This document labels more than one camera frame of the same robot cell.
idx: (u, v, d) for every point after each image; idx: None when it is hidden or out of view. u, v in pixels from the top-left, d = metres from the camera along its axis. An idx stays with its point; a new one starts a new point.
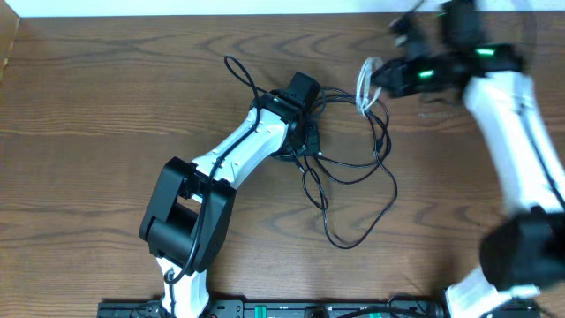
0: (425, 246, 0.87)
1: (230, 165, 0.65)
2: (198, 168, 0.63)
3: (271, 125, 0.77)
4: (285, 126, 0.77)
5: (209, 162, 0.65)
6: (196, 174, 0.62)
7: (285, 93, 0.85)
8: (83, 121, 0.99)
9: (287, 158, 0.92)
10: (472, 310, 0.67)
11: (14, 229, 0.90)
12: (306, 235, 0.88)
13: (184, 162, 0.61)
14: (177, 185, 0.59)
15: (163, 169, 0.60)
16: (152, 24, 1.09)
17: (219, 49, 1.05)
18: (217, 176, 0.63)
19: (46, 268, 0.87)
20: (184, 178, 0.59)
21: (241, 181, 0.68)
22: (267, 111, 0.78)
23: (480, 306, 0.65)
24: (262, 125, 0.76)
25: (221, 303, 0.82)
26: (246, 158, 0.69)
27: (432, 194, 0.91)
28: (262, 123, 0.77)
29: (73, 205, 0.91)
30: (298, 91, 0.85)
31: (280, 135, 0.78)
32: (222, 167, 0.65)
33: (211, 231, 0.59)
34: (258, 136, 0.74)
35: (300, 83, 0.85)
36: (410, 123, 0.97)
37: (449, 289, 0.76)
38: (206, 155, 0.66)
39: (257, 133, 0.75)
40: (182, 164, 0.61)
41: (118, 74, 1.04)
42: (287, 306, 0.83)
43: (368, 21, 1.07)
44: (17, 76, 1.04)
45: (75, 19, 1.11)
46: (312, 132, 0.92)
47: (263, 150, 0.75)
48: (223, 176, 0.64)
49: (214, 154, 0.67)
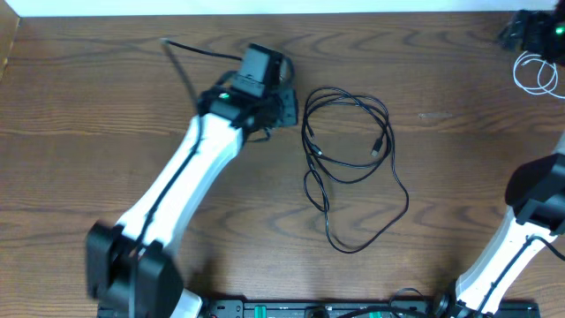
0: (425, 246, 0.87)
1: (164, 215, 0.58)
2: (125, 229, 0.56)
3: (214, 141, 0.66)
4: (236, 132, 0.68)
5: (141, 215, 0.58)
6: (124, 238, 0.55)
7: (239, 78, 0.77)
8: (83, 122, 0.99)
9: (261, 140, 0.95)
10: (483, 276, 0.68)
11: (15, 230, 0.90)
12: (306, 236, 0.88)
13: (107, 226, 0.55)
14: (104, 257, 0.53)
15: (86, 240, 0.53)
16: (152, 24, 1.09)
17: (219, 49, 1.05)
18: (146, 234, 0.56)
19: (46, 268, 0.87)
20: (108, 246, 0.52)
21: (181, 229, 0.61)
22: (209, 115, 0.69)
23: (494, 263, 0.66)
24: (205, 140, 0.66)
25: (220, 303, 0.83)
26: (185, 200, 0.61)
27: (432, 195, 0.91)
28: (204, 140, 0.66)
29: (73, 205, 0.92)
30: (252, 71, 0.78)
31: (231, 142, 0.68)
32: (154, 220, 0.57)
33: (152, 299, 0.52)
34: (203, 159, 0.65)
35: (257, 65, 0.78)
36: (410, 123, 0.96)
37: (462, 274, 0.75)
38: (138, 207, 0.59)
39: (198, 155, 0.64)
40: (105, 230, 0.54)
41: (118, 74, 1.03)
42: (287, 306, 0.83)
43: (368, 21, 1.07)
44: (17, 76, 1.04)
45: (75, 18, 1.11)
46: (288, 102, 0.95)
47: (210, 171, 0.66)
48: (155, 230, 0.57)
49: (146, 204, 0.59)
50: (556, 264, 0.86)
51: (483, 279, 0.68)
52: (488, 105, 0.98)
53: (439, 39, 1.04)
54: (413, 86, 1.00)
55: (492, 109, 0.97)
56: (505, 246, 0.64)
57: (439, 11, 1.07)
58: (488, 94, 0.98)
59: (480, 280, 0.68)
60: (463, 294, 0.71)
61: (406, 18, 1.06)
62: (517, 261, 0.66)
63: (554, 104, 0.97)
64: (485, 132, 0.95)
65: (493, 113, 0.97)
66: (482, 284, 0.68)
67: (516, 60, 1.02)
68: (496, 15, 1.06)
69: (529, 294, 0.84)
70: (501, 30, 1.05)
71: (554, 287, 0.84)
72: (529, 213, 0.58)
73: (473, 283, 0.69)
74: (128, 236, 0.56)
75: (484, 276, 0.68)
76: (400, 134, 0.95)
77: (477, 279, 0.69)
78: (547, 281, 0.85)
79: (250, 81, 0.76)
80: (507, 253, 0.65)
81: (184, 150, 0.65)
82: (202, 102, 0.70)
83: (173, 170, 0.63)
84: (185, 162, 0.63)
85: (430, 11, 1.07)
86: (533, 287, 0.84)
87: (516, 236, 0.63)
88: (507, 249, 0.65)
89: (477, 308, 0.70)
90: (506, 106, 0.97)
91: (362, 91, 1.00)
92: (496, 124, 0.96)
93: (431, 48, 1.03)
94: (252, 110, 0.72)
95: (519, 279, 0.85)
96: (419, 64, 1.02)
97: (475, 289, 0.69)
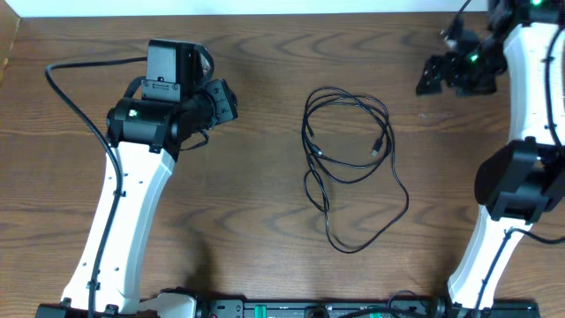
0: (425, 246, 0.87)
1: (110, 272, 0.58)
2: (72, 302, 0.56)
3: (138, 176, 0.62)
4: (159, 154, 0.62)
5: (85, 282, 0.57)
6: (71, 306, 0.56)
7: (149, 87, 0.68)
8: (82, 122, 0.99)
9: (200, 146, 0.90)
10: (472, 274, 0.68)
11: (15, 230, 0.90)
12: (306, 235, 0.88)
13: (50, 306, 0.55)
14: None
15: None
16: (152, 25, 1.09)
17: (219, 49, 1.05)
18: (96, 299, 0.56)
19: (46, 268, 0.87)
20: None
21: (135, 271, 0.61)
22: (126, 144, 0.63)
23: (480, 261, 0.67)
24: (128, 177, 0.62)
25: (220, 303, 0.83)
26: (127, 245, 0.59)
27: (432, 195, 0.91)
28: (126, 177, 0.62)
29: (73, 206, 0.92)
30: (163, 71, 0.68)
31: (160, 165, 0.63)
32: (100, 283, 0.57)
33: None
34: (131, 199, 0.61)
35: (162, 66, 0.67)
36: (410, 123, 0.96)
37: (451, 275, 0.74)
38: (79, 271, 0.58)
39: (124, 197, 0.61)
40: (50, 310, 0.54)
41: (118, 75, 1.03)
42: (287, 306, 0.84)
43: (368, 22, 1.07)
44: (17, 76, 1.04)
45: (74, 18, 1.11)
46: (220, 96, 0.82)
47: (146, 204, 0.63)
48: (108, 291, 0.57)
49: (86, 266, 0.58)
50: (556, 264, 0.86)
51: (473, 277, 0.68)
52: (488, 105, 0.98)
53: (439, 39, 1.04)
54: (413, 86, 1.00)
55: (492, 109, 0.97)
56: (486, 242, 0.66)
57: (438, 11, 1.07)
58: (488, 94, 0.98)
59: (470, 279, 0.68)
60: (455, 297, 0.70)
61: (406, 18, 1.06)
62: (505, 254, 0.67)
63: None
64: (485, 132, 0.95)
65: (493, 113, 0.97)
66: (472, 283, 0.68)
67: None
68: None
69: (529, 294, 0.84)
70: None
71: (554, 286, 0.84)
72: (505, 205, 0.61)
73: (464, 283, 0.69)
74: (79, 308, 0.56)
75: (473, 275, 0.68)
76: (400, 134, 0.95)
77: (467, 278, 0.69)
78: (548, 281, 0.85)
79: (163, 85, 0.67)
80: (491, 248, 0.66)
81: (109, 194, 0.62)
82: (116, 129, 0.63)
83: (103, 220, 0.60)
84: (111, 208, 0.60)
85: (430, 11, 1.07)
86: (533, 287, 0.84)
87: (493, 232, 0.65)
88: (488, 244, 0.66)
89: (472, 307, 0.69)
90: (507, 106, 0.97)
91: (362, 91, 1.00)
92: (496, 124, 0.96)
93: (431, 48, 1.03)
94: (172, 119, 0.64)
95: (519, 279, 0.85)
96: (418, 64, 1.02)
97: (467, 287, 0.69)
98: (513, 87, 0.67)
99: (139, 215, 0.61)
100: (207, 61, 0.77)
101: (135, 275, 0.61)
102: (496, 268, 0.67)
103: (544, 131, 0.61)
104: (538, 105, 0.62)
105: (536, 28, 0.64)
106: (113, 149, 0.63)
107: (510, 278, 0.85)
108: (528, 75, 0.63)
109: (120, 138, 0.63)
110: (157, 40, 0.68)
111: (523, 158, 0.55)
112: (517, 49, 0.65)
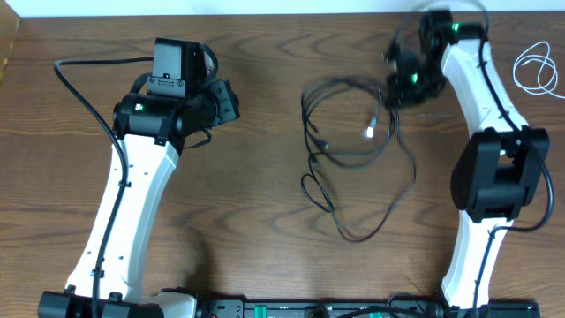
0: (425, 246, 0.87)
1: (115, 261, 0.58)
2: (77, 290, 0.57)
3: (144, 167, 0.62)
4: (164, 147, 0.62)
5: (89, 271, 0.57)
6: (76, 294, 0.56)
7: (154, 84, 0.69)
8: (81, 122, 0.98)
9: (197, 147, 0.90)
10: (464, 276, 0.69)
11: (15, 230, 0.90)
12: (306, 235, 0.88)
13: (55, 295, 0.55)
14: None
15: (40, 309, 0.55)
16: (152, 25, 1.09)
17: (218, 49, 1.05)
18: (101, 288, 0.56)
19: (46, 268, 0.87)
20: (64, 312, 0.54)
21: (139, 263, 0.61)
22: (131, 137, 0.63)
23: (470, 262, 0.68)
24: (134, 169, 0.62)
25: (220, 303, 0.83)
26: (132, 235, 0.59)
27: (432, 195, 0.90)
28: (132, 168, 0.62)
29: (73, 205, 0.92)
30: (169, 68, 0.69)
31: (164, 158, 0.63)
32: (104, 271, 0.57)
33: None
34: (137, 189, 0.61)
35: (169, 64, 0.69)
36: (410, 122, 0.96)
37: (444, 277, 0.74)
38: (83, 261, 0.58)
39: (131, 187, 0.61)
40: (56, 297, 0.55)
41: (117, 74, 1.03)
42: (287, 306, 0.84)
43: (368, 21, 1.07)
44: (17, 76, 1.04)
45: (74, 18, 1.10)
46: (222, 96, 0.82)
47: (151, 197, 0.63)
48: (111, 280, 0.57)
49: (91, 255, 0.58)
50: (557, 264, 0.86)
51: (465, 280, 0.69)
52: None
53: None
54: None
55: None
56: (474, 244, 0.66)
57: None
58: None
59: (463, 281, 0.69)
60: (451, 301, 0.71)
61: (406, 18, 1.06)
62: (492, 252, 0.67)
63: (553, 104, 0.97)
64: None
65: None
66: (465, 284, 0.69)
67: (516, 60, 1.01)
68: (495, 16, 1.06)
69: (529, 294, 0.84)
70: (501, 31, 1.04)
71: (554, 286, 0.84)
72: (485, 205, 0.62)
73: (458, 287, 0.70)
74: (83, 298, 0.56)
75: (465, 276, 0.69)
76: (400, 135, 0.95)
77: (460, 281, 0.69)
78: (548, 281, 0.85)
79: (169, 81, 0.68)
80: (478, 250, 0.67)
81: (115, 184, 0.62)
82: (122, 124, 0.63)
83: (108, 209, 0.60)
84: (116, 198, 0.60)
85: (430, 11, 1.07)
86: (534, 287, 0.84)
87: (479, 233, 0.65)
88: (477, 246, 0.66)
89: (470, 307, 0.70)
90: None
91: (362, 92, 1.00)
92: None
93: None
94: (177, 113, 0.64)
95: (519, 279, 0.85)
96: None
97: (462, 290, 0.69)
98: (460, 97, 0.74)
99: (144, 206, 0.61)
100: (210, 61, 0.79)
101: (139, 264, 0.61)
102: (485, 268, 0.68)
103: (498, 121, 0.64)
104: (485, 102, 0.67)
105: (463, 47, 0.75)
106: (119, 142, 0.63)
107: (510, 278, 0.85)
108: (470, 79, 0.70)
109: (126, 132, 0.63)
110: (162, 39, 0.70)
111: (485, 147, 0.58)
112: (451, 64, 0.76)
